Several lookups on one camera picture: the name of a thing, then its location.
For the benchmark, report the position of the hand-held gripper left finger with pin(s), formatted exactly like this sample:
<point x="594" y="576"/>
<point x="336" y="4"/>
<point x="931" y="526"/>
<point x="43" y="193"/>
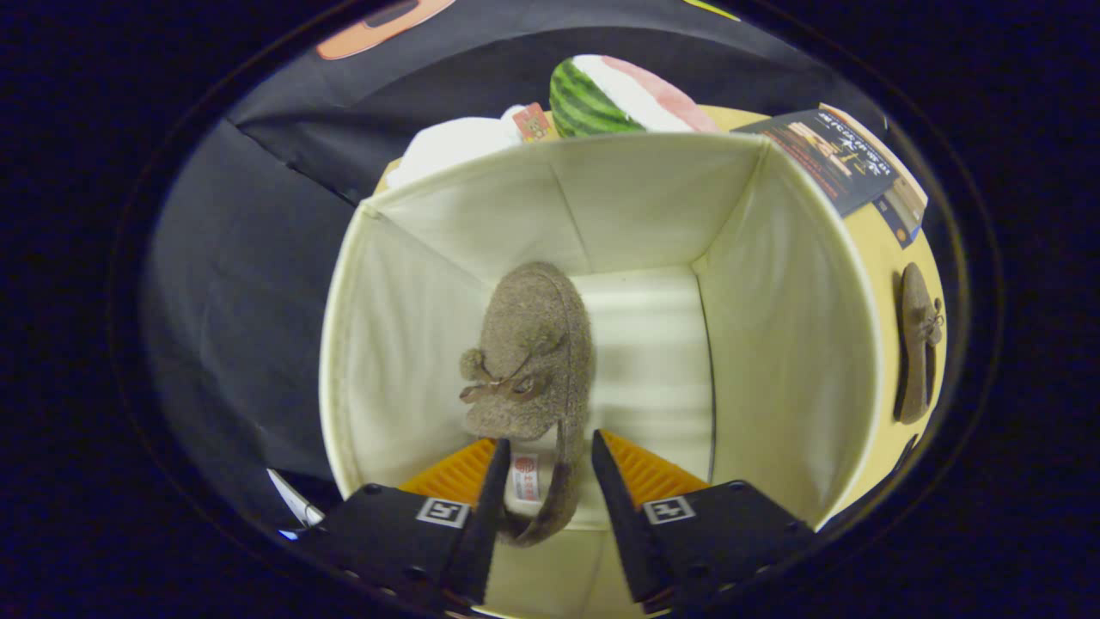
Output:
<point x="481" y="533"/>

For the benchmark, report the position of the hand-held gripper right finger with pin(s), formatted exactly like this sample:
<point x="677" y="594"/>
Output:
<point x="623" y="533"/>

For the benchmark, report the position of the brown fuzzy shoe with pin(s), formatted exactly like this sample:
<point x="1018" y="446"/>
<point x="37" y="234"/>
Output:
<point x="918" y="344"/>
<point x="533" y="344"/>

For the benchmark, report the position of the beige fabric storage box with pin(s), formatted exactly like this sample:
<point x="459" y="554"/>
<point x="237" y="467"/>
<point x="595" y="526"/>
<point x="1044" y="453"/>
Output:
<point x="791" y="327"/>

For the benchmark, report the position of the white rounded device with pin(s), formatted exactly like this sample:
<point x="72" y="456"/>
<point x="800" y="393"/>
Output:
<point x="296" y="503"/>

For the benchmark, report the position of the black backdrop cloth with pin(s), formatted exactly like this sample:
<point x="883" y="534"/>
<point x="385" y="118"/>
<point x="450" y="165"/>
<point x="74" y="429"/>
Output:
<point x="249" y="301"/>

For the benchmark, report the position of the white plush toy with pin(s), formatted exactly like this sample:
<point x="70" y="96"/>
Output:
<point x="455" y="142"/>

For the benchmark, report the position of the blue cover book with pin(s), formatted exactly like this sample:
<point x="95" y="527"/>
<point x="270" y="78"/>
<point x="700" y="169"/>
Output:
<point x="902" y="225"/>

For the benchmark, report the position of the black cover book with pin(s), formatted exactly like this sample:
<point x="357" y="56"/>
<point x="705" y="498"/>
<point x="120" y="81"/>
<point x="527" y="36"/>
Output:
<point x="825" y="159"/>

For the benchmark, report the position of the watermelon slice plush toy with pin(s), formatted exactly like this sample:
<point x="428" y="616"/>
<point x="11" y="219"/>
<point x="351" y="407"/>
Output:
<point x="601" y="94"/>

